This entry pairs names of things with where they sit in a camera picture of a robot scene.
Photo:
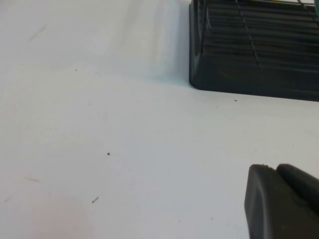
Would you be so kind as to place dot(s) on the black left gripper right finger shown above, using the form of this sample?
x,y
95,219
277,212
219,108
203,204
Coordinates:
x,y
301,186

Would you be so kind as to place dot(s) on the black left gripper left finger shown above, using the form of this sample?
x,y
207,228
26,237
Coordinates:
x,y
269,211

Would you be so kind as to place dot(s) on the black plastic drip tray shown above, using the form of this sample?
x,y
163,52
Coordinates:
x,y
249,79

